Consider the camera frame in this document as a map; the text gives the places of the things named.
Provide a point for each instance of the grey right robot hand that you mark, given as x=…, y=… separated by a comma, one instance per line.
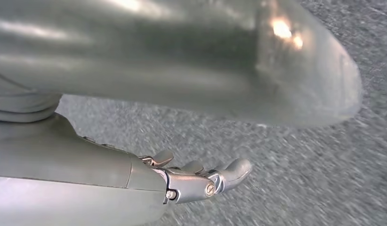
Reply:
x=72, y=174

